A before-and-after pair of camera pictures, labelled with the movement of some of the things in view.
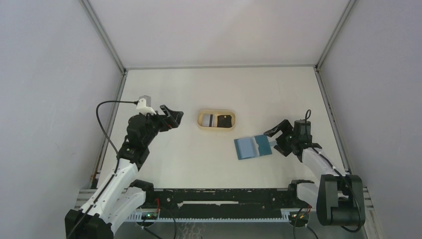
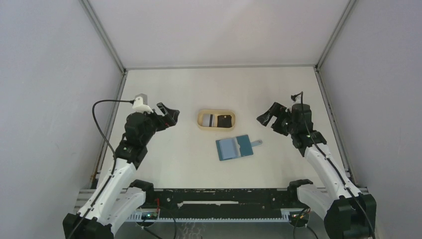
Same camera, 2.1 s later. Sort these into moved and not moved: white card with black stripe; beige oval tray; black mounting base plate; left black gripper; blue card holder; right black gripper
Moved: right black gripper; blue card holder
Not moved: white card with black stripe; left black gripper; black mounting base plate; beige oval tray
